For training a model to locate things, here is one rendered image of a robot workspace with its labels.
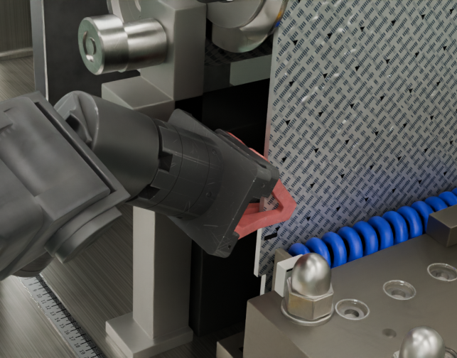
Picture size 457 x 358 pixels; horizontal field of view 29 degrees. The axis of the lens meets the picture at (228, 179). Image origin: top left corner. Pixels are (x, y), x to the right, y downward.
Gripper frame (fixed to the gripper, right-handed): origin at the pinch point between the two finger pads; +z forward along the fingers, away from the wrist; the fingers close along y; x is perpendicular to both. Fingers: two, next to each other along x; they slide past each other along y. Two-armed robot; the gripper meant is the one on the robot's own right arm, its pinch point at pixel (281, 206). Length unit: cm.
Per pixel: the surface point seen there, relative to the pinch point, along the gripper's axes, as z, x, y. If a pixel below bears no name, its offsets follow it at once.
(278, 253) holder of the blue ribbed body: 0.7, -3.1, 1.3
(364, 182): 6.9, 4.0, 0.3
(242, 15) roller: -9.4, 10.9, -2.9
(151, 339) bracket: 2.4, -16.7, -7.9
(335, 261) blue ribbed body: 4.4, -1.8, 3.4
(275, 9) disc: -9.9, 12.3, 0.3
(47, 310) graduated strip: -1.6, -20.4, -17.3
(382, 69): 2.2, 12.3, 0.3
